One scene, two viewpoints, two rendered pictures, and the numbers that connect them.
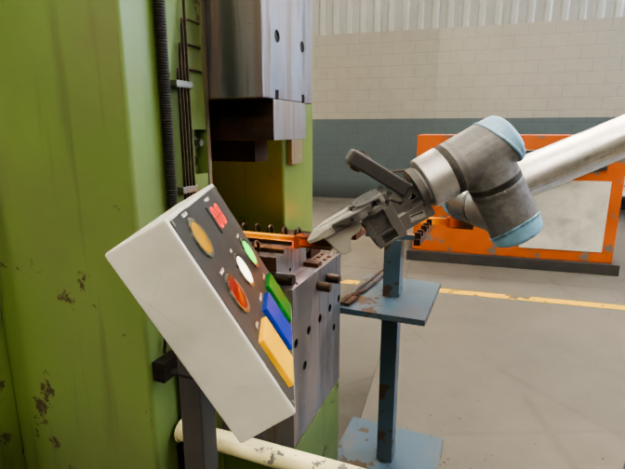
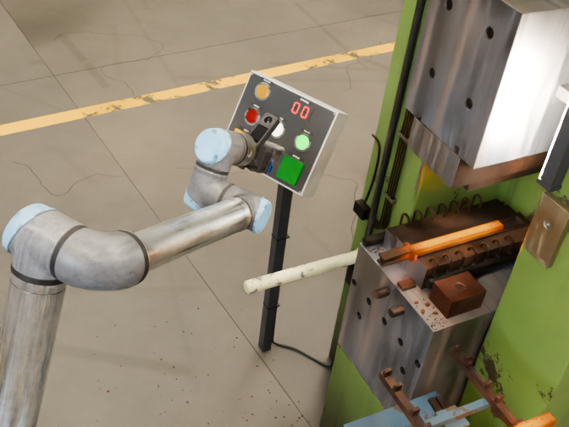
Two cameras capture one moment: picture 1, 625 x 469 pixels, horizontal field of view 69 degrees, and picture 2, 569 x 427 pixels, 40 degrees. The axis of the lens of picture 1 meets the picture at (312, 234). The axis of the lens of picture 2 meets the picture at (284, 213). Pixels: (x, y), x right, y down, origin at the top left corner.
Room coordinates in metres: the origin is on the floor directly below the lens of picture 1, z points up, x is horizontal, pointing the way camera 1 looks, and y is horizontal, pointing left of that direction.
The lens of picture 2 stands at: (1.91, -1.49, 2.40)
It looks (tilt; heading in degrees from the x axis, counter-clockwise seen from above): 39 degrees down; 126
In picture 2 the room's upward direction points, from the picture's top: 8 degrees clockwise
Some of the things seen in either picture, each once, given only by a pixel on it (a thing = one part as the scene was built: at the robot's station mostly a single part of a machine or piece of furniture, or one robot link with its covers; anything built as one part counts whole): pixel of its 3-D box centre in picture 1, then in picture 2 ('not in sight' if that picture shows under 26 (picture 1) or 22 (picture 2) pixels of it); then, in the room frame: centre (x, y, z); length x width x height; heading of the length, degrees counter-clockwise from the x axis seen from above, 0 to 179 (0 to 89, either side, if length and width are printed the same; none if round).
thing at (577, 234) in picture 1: (497, 196); not in sight; (4.69, -1.90, 0.63); 2.10 x 1.12 x 1.25; 73
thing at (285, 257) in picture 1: (226, 249); (461, 239); (1.28, 0.25, 0.96); 0.42 x 0.20 x 0.09; 68
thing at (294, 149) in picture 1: (294, 137); (547, 230); (1.54, 0.06, 1.27); 0.09 x 0.02 x 0.17; 158
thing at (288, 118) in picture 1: (220, 121); (495, 137); (1.28, 0.25, 1.32); 0.42 x 0.20 x 0.10; 68
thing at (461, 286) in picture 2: (298, 243); (457, 294); (1.39, 0.04, 0.95); 0.12 x 0.09 x 0.07; 68
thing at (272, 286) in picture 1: (276, 298); (290, 170); (0.76, 0.06, 1.01); 0.07 x 0.05 x 0.07; 3
